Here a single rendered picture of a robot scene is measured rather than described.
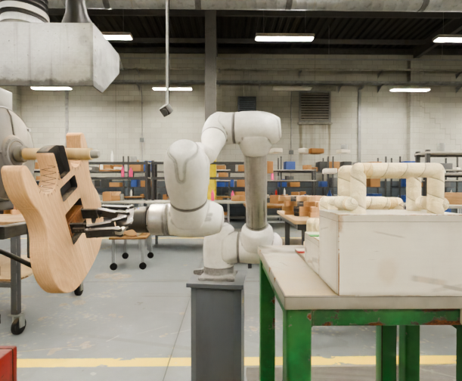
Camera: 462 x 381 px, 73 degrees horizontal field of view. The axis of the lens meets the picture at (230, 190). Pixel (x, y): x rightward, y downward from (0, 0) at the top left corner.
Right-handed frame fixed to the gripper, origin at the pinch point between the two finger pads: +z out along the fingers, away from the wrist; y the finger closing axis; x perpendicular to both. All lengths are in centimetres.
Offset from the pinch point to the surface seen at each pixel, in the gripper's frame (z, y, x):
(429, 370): -169, 45, -143
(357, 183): -70, -17, 19
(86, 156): -4.9, 3.6, 18.2
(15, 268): 123, 116, -118
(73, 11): 0, 27, 53
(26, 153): 10.9, 3.8, 19.1
